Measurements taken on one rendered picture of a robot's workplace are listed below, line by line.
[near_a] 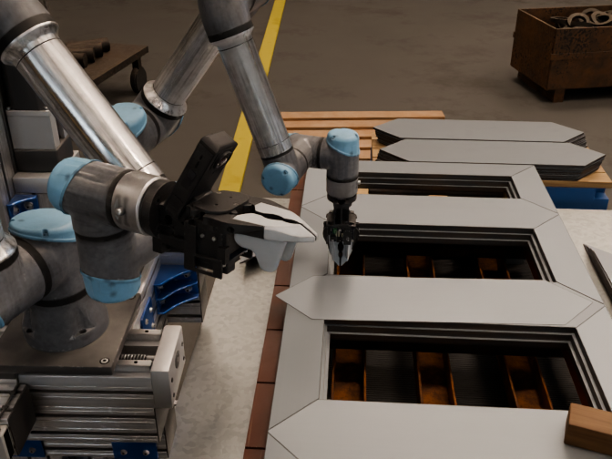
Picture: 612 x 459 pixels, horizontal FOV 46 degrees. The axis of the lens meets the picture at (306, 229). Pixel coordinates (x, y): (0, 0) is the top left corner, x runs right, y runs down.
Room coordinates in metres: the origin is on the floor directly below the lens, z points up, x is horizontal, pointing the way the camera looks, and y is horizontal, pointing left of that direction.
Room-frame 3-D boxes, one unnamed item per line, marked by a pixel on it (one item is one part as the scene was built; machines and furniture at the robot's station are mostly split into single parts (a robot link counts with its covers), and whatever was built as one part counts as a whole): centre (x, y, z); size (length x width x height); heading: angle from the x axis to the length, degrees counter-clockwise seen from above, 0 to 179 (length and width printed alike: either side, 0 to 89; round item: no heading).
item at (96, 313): (1.06, 0.44, 1.09); 0.15 x 0.15 x 0.10
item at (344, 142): (1.53, -0.08, 1.17); 0.09 x 0.08 x 0.11; 72
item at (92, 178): (0.82, 0.27, 1.43); 0.11 x 0.08 x 0.09; 63
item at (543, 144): (2.39, -0.64, 0.82); 0.80 x 0.40 x 0.06; 86
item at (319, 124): (4.28, -0.35, 0.06); 1.21 x 0.83 x 0.11; 89
